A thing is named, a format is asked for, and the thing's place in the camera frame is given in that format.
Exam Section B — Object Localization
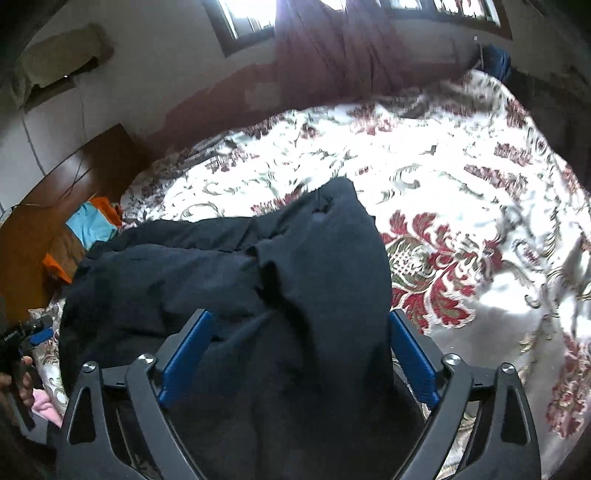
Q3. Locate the purple curtain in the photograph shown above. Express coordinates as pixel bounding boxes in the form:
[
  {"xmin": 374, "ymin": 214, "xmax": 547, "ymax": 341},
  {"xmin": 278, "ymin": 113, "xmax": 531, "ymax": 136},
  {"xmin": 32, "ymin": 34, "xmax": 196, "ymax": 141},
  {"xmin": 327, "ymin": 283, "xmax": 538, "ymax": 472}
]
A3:
[{"xmin": 274, "ymin": 1, "xmax": 412, "ymax": 109}]

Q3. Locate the floral white red bedspread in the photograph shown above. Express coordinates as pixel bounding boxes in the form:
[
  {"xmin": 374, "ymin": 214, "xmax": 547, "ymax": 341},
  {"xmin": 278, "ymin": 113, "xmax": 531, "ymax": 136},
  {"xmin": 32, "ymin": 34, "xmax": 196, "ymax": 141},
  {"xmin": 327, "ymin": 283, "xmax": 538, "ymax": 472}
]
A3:
[{"xmin": 27, "ymin": 68, "xmax": 591, "ymax": 480}]

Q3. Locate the brown wooden headboard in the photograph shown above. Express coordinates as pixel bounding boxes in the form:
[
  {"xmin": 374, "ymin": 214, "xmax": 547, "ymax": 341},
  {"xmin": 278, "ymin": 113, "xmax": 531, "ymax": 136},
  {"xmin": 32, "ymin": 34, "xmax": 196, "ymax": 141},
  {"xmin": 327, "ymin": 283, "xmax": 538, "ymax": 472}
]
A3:
[{"xmin": 1, "ymin": 124, "xmax": 149, "ymax": 326}]

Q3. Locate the orange brown blue pillow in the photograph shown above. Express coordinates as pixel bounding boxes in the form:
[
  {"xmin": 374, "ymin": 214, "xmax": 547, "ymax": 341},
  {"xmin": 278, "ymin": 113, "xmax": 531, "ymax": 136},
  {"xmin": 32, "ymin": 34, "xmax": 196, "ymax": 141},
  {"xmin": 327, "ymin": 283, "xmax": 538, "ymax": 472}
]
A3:
[{"xmin": 42, "ymin": 197, "xmax": 122, "ymax": 284}]

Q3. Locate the person's left hand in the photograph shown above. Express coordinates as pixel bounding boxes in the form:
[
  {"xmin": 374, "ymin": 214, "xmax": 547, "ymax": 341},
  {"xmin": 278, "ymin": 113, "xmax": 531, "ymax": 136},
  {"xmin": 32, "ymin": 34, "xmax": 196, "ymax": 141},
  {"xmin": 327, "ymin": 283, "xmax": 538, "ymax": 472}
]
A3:
[{"xmin": 0, "ymin": 356, "xmax": 34, "ymax": 423}]

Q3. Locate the dark framed window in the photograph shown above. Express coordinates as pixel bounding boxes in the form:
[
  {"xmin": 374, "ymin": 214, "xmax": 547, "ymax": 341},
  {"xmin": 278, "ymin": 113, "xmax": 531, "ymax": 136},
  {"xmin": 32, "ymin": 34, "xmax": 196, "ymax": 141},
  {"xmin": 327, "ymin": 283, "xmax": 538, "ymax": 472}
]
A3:
[{"xmin": 200, "ymin": 0, "xmax": 514, "ymax": 59}]

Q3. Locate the blue bag by bed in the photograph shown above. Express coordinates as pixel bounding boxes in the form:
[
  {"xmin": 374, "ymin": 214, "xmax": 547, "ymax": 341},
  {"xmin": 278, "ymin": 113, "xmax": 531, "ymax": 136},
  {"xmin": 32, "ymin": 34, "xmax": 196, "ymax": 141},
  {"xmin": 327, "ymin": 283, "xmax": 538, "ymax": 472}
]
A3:
[{"xmin": 479, "ymin": 44, "xmax": 512, "ymax": 83}]

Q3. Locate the dark navy padded jacket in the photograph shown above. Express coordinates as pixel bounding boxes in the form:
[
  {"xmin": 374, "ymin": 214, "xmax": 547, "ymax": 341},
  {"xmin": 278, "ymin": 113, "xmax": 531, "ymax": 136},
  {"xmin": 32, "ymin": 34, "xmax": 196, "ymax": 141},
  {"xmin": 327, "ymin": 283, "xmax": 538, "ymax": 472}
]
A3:
[{"xmin": 59, "ymin": 178, "xmax": 423, "ymax": 479}]

